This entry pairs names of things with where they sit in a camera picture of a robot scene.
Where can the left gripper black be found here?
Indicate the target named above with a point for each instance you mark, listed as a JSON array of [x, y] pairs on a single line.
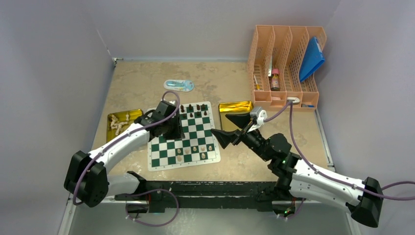
[[177, 133]]

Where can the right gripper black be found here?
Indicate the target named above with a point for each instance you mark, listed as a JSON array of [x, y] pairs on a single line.
[[225, 138]]

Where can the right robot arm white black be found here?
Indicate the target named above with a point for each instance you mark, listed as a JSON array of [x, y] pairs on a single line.
[[300, 178]]

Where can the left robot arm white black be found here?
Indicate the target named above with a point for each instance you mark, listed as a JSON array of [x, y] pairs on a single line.
[[87, 177]]

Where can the green white chess board mat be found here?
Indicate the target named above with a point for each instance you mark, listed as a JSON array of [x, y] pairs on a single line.
[[162, 153]]

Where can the gold tin with white pieces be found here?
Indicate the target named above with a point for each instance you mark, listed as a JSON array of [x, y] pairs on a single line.
[[119, 122]]

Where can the empty gold tin lid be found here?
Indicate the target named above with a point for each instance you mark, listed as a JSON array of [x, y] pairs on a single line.
[[239, 107]]

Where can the blue packaged stapler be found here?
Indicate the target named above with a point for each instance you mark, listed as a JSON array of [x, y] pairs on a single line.
[[179, 85]]

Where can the yellow pen in organizer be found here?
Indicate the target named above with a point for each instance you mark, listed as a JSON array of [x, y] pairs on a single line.
[[257, 86]]

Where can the small bottle pink cap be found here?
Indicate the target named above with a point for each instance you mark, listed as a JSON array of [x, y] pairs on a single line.
[[274, 82]]

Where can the white stapler in organizer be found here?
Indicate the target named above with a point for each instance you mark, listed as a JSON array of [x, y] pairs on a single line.
[[293, 100]]

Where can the peach plastic file organizer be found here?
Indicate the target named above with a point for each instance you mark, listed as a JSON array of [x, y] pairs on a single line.
[[282, 47]]

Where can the blue folder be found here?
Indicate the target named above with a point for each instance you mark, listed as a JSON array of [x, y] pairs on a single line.
[[313, 59]]

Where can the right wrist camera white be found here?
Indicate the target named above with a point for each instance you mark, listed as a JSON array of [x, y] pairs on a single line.
[[258, 116]]

